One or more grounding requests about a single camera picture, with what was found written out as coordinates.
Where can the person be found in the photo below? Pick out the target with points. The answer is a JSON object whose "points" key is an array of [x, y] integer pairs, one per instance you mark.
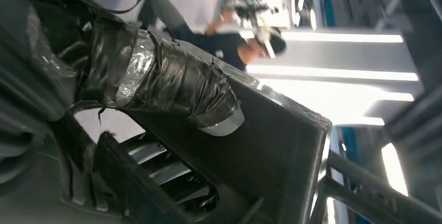
{"points": [[221, 48]]}

